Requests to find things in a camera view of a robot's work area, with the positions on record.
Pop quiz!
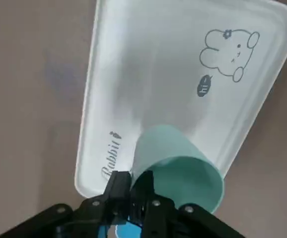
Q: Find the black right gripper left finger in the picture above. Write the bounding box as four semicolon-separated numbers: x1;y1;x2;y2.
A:
0;170;132;238

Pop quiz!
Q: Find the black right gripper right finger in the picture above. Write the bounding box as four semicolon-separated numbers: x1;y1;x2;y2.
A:
131;170;243;238

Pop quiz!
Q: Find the small blue cup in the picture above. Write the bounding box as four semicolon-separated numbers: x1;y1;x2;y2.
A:
97;215;144;238

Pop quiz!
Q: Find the small green cup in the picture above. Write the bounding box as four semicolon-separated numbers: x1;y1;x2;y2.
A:
132;124;225;214

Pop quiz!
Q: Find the white tray with rabbit print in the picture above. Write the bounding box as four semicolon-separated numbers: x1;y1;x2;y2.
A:
74;0;287;199

